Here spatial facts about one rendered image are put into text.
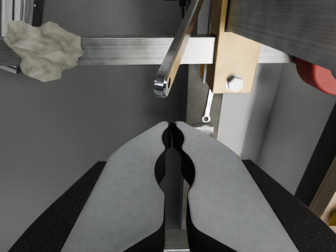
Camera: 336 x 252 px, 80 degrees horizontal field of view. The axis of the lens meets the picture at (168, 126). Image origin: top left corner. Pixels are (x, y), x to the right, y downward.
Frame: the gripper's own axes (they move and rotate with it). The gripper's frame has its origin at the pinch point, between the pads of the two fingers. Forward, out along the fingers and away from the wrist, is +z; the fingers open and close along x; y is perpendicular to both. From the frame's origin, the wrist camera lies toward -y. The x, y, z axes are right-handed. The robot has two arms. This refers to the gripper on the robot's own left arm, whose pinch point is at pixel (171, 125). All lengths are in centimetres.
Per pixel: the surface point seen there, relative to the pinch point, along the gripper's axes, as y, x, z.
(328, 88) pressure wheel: 1.5, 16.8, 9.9
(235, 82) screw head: 1.6, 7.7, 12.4
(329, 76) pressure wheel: 0.2, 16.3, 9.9
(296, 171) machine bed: 25.1, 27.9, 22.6
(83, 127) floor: 59, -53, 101
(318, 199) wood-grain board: 21.9, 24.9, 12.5
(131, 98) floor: 40, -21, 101
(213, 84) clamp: 2.2, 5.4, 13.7
